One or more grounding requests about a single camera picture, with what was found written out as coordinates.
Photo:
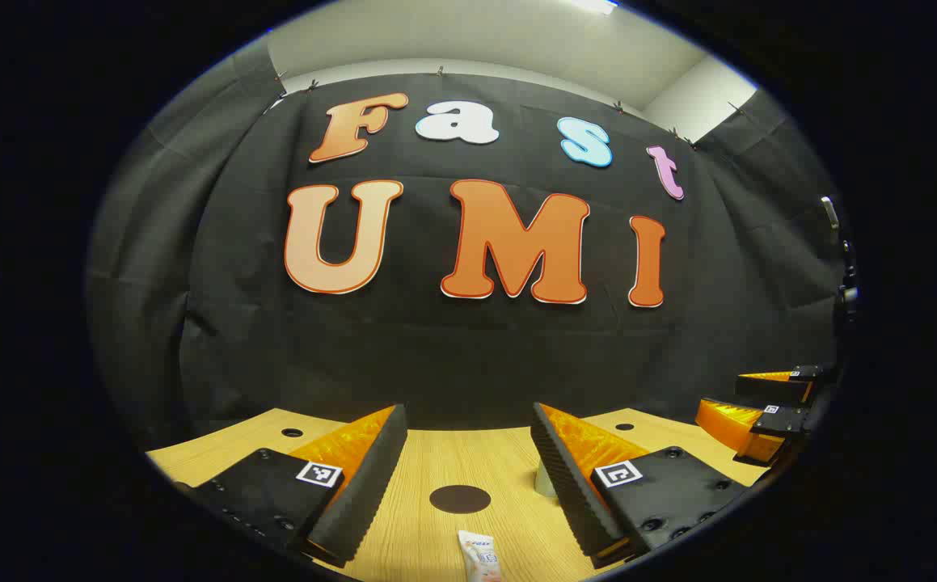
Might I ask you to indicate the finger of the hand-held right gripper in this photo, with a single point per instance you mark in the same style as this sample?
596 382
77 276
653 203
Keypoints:
727 420
771 388

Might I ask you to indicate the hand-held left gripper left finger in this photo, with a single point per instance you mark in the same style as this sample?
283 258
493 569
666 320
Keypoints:
367 485

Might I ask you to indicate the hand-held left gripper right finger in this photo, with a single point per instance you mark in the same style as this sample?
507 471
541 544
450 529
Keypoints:
569 485

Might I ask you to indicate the dark brown round coaster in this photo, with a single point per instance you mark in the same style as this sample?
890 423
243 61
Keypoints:
460 499

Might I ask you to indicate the white toothpaste tube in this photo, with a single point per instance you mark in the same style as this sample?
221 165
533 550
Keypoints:
480 558

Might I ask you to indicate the wooden desktop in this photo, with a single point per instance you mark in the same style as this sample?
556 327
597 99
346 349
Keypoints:
436 461

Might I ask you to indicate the black backdrop cloth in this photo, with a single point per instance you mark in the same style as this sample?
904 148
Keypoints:
452 356

